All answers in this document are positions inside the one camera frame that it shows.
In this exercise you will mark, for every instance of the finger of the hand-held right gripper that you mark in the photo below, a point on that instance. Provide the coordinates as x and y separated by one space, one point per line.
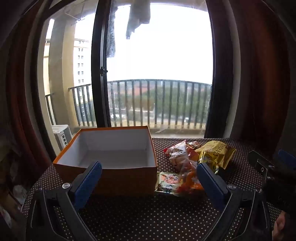
288 158
262 165

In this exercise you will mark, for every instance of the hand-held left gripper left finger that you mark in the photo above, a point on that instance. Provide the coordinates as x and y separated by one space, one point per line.
89 183

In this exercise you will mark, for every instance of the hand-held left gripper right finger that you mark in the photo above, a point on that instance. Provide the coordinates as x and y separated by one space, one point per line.
210 185

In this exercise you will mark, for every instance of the clear orange snack packet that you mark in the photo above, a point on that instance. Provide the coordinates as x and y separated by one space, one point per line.
188 180

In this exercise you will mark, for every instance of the yellow cartoon snack packet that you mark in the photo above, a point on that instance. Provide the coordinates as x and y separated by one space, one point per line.
207 161

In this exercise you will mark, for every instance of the yellow honey chip bag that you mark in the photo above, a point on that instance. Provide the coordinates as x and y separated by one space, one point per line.
222 150

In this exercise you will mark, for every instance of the orange cardboard box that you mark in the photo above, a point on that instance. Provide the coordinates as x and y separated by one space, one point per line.
129 178

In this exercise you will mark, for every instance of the red yellow candy packet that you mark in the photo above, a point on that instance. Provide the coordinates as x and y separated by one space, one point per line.
193 145

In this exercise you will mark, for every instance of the white orange noodle packet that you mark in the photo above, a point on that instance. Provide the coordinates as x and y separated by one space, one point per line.
166 182

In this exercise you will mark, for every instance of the red white cartoon snack packet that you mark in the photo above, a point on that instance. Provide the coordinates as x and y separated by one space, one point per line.
177 150

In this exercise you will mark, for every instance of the person's right hand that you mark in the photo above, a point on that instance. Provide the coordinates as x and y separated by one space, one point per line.
281 228

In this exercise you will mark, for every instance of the white air conditioner unit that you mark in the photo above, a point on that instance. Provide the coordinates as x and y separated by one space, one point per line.
61 136

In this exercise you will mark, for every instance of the brown polka dot tablecloth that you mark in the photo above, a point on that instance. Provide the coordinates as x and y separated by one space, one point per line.
150 220

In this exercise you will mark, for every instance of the white crumpled plastic bag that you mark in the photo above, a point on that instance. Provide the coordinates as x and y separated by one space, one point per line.
19 192

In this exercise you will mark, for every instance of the dark brown curtain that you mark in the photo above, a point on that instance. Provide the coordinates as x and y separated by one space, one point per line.
254 81

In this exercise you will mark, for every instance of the dark red curtain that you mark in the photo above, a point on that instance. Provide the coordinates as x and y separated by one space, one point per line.
20 92

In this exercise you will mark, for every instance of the balcony railing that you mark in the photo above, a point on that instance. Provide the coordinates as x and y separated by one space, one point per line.
161 81

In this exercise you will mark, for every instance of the beige apartment building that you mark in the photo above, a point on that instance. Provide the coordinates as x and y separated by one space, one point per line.
81 62

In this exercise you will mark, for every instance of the dark hanging cloth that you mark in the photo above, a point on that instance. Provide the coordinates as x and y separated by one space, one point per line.
111 27

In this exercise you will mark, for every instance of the grey hanging cloth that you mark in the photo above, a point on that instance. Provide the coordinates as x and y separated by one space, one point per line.
138 16

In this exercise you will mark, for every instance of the black window frame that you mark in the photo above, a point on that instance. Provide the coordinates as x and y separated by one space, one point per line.
99 46

